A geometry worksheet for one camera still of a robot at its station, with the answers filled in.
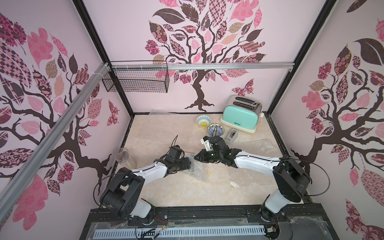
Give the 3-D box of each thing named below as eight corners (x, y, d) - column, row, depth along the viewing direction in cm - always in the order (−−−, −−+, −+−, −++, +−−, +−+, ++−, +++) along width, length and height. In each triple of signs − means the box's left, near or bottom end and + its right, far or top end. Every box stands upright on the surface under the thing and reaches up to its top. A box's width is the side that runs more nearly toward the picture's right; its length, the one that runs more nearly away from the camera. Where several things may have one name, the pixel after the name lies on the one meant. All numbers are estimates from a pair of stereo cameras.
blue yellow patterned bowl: (207, 136, 106) (207, 133, 104) (207, 126, 112) (207, 123, 110) (224, 136, 106) (225, 133, 104) (222, 126, 112) (223, 123, 110)
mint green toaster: (220, 124, 115) (223, 107, 102) (227, 110, 126) (230, 93, 112) (251, 135, 109) (259, 118, 95) (255, 118, 119) (263, 102, 106)
